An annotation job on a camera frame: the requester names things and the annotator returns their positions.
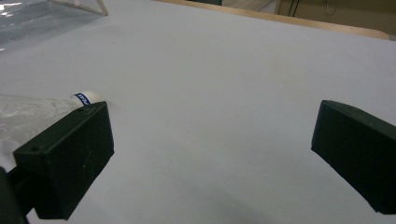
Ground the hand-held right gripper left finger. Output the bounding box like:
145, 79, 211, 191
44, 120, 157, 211
12, 101, 115, 221

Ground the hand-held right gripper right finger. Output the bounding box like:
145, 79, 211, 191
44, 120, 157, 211
310, 99, 396, 216

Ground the clear plastic box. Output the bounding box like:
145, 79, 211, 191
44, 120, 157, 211
0, 0, 109, 52

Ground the black cable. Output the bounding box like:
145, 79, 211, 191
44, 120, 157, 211
288, 0, 302, 17

